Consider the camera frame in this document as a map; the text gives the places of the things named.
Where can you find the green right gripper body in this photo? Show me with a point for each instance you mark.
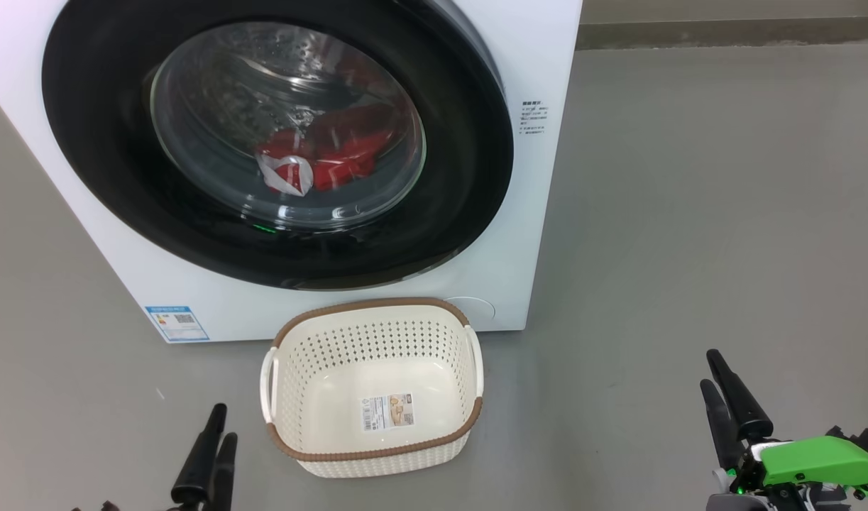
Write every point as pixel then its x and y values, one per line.
pixel 817 461

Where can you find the cream laundry basket brown rim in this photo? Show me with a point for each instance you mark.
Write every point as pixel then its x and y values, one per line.
pixel 320 397

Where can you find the blue energy label sticker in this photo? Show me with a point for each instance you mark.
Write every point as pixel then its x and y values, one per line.
pixel 178 323

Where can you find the paper product label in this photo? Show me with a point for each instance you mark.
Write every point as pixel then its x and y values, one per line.
pixel 388 411

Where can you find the red and white garment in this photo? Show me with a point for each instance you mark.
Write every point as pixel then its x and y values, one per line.
pixel 341 152

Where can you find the black round glass washer door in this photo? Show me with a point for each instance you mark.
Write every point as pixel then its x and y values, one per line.
pixel 107 177

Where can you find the round white filter cover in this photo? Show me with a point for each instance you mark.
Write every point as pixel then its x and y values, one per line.
pixel 476 312

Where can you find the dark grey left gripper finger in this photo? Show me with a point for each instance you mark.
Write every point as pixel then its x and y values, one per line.
pixel 196 468
pixel 224 475

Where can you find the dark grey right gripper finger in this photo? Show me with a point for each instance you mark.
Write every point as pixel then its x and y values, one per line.
pixel 721 426
pixel 742 404

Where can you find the white front-load washing machine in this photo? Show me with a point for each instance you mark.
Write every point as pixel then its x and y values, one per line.
pixel 72 234

